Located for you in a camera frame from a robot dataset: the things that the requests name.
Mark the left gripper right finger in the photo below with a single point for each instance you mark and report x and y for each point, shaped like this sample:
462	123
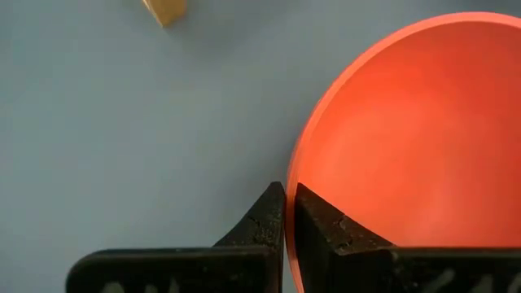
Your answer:
366	268

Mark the wooden slatted shelf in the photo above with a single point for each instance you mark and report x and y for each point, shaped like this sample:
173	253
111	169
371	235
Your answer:
165	11

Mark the orange plastic bowl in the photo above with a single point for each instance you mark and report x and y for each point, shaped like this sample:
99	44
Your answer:
407	122

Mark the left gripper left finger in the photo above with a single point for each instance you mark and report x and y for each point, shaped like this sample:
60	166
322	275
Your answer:
203	270

